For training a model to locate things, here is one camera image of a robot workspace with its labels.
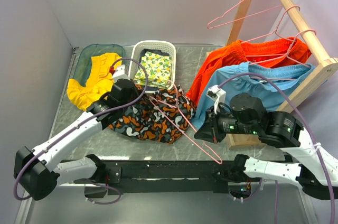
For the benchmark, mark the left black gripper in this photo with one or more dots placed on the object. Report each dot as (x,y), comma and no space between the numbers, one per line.
(136,92)

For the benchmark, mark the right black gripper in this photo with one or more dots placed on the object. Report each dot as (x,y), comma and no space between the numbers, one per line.
(209,130)

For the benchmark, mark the camouflage patterned shorts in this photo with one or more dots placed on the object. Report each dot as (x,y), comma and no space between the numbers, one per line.
(161,116)

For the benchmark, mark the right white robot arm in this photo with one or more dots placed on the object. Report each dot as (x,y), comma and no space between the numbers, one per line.
(307,171)

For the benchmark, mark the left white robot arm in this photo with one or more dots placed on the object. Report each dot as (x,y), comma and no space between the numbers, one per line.
(41,169)

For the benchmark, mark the yellow shorts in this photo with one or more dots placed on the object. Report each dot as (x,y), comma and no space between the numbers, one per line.
(98,83)

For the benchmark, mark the light blue shorts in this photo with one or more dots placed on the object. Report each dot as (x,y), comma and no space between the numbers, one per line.
(286,78)

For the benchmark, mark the orange shorts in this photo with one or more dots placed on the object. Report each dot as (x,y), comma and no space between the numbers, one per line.
(271,54)

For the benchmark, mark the lemon print folded cloth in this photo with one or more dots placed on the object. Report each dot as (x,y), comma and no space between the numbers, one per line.
(155,69)

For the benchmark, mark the teal plastic bin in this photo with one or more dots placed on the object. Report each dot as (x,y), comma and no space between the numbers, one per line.
(83,66)

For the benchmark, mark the white plastic basket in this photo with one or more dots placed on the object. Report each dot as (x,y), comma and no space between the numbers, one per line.
(157,60)

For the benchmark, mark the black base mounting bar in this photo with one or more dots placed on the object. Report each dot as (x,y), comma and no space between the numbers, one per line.
(171,176)

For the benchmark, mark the wooden clothes rack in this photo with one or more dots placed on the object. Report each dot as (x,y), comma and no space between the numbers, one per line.
(327,66)

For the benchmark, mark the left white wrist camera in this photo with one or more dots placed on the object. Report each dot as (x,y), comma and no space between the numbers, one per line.
(119,73)

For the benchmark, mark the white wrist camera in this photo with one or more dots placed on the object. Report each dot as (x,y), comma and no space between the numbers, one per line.
(119,73)
(218,95)

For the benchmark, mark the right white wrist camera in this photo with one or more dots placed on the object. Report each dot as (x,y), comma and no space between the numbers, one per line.
(218,95)

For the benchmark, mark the aluminium rail frame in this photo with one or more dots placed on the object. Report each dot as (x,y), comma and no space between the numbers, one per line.
(84,203)

